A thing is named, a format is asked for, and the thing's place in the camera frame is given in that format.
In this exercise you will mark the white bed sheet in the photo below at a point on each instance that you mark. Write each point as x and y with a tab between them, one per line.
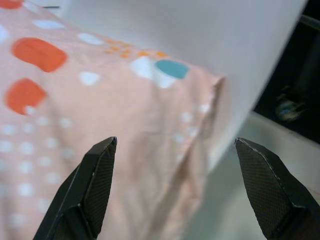
200	45

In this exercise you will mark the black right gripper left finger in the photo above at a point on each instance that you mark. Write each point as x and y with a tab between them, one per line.
85	190

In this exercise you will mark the pink spotted pillow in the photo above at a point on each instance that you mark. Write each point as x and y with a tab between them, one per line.
105	120

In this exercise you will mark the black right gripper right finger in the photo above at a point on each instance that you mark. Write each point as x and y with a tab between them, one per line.
272	190

